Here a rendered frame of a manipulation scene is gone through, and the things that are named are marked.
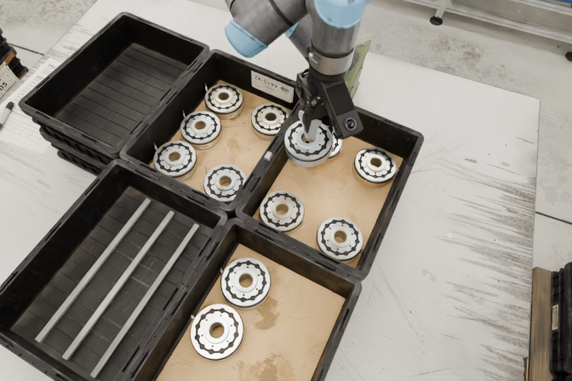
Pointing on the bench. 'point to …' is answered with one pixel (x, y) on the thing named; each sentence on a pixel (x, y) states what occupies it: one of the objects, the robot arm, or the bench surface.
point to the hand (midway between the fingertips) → (322, 136)
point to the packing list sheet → (24, 124)
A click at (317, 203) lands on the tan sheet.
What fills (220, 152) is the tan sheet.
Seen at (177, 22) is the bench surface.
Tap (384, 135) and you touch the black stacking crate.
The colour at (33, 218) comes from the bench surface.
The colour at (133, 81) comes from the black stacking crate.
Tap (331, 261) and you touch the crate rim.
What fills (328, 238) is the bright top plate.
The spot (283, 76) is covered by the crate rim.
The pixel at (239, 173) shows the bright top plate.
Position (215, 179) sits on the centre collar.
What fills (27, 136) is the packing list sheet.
